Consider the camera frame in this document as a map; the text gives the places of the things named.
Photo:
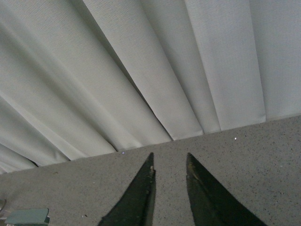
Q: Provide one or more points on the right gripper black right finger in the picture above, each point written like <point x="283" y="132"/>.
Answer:
<point x="211" y="203"/>

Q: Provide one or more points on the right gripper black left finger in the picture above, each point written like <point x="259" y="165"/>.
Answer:
<point x="136" y="206"/>

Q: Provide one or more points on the green dish drying rack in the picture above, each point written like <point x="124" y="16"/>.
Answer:
<point x="23" y="217"/>

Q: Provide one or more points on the white pleated curtain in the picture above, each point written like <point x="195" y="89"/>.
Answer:
<point x="81" y="78"/>

